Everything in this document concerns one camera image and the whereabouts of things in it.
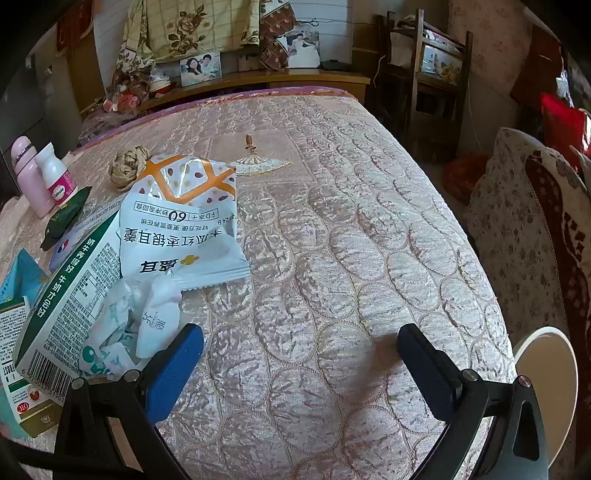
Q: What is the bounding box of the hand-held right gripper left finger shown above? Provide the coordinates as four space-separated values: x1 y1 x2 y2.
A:
28 323 206 480

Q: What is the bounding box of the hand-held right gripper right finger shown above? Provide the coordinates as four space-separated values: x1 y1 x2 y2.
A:
397 323 561 480

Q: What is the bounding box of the white wrapper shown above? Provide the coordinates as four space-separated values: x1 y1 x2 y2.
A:
76 272 181 381

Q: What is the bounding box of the white round bin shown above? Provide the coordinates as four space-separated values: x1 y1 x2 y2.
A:
512 326 579 421

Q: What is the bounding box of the white green carton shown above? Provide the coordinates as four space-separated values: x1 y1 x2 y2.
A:
11 215 139 407

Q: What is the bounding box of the teal packet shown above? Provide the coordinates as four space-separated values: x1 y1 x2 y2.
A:
0 392 28 439

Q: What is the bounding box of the blue plastic bag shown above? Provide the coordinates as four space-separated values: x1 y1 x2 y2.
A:
0 249 51 310

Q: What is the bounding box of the brown paper ball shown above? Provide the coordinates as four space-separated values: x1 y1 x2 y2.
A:
108 145 151 190

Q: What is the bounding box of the white orange snack packet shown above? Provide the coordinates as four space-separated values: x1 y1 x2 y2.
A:
119 154 252 291

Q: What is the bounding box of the floral covered sofa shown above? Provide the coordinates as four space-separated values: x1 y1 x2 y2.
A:
464 127 591 480

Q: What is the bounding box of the blue white flat box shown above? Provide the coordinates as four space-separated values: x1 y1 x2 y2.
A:
48 210 123 273

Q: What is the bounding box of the dark green packet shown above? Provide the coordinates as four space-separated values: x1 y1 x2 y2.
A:
39 185 93 252

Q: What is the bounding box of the orange bag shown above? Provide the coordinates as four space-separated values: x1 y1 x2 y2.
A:
443 152 490 204

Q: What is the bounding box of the white pill bottle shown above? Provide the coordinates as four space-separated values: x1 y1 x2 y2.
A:
34 143 78 207

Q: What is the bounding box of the pink bottle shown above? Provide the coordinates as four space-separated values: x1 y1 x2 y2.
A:
10 136 54 219

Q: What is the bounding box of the dark wooden shelf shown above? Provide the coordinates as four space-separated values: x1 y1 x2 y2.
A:
374 9 474 162

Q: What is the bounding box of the artificial flower bunch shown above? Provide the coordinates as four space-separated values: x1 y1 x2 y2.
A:
104 83 148 114

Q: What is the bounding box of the red bag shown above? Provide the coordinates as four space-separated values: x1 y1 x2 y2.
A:
540 92 589 162

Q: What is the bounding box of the white red jar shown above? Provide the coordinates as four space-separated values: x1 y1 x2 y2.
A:
148 69 176 95

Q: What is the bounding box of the small framed photo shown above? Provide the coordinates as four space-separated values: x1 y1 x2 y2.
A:
180 52 223 88

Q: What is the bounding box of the wooden low cabinet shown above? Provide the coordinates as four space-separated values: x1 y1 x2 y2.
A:
78 69 372 116

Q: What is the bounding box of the printed box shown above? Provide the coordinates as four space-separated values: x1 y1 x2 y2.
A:
420 39 465 86

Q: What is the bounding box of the brown board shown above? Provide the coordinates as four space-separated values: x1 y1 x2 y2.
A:
510 23 564 112

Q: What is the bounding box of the yellow floral cloth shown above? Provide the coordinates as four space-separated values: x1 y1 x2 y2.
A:
121 0 260 63

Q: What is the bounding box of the large portrait photo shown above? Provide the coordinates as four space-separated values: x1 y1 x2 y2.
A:
276 30 321 70

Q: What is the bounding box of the brown patterned cloth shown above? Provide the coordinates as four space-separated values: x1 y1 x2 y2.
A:
259 4 296 70

